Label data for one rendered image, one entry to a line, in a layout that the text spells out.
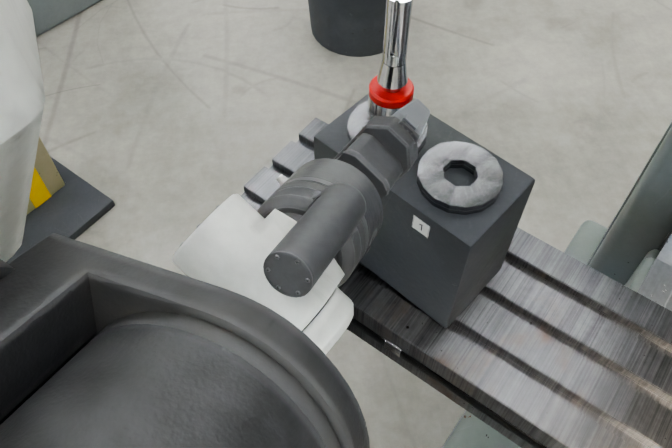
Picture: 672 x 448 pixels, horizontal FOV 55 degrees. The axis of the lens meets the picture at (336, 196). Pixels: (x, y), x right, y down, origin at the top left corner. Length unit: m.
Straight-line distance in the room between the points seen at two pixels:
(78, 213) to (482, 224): 1.69
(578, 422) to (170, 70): 2.12
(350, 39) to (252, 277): 2.15
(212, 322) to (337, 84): 2.32
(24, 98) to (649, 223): 1.09
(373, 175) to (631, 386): 0.45
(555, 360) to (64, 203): 1.73
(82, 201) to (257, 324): 2.06
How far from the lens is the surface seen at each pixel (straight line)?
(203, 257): 0.44
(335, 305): 0.44
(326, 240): 0.42
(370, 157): 0.55
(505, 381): 0.81
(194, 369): 0.17
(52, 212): 2.24
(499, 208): 0.69
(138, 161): 2.32
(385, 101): 0.67
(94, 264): 0.20
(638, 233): 1.22
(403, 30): 0.63
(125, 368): 0.17
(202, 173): 2.23
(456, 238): 0.66
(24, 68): 0.19
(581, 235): 1.92
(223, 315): 0.18
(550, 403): 0.81
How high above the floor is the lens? 1.69
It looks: 53 degrees down
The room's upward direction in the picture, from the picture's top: straight up
